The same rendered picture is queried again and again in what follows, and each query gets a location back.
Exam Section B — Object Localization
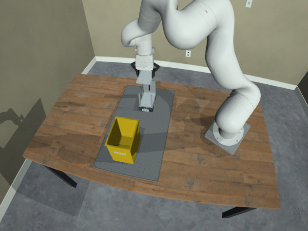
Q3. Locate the yellow plastics bin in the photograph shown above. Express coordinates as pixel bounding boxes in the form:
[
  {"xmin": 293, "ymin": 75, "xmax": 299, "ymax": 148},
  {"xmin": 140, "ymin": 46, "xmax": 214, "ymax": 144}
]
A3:
[{"xmin": 105, "ymin": 117, "xmax": 140, "ymax": 164}]

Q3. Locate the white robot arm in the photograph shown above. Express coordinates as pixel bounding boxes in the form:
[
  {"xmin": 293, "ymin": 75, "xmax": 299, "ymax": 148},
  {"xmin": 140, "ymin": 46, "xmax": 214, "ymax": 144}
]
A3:
[{"xmin": 121, "ymin": 0, "xmax": 261, "ymax": 146}]

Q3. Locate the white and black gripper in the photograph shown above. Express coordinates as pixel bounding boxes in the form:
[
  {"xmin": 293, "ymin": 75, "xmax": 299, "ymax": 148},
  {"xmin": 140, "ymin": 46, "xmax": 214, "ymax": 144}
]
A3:
[{"xmin": 131, "ymin": 53, "xmax": 160, "ymax": 78}]

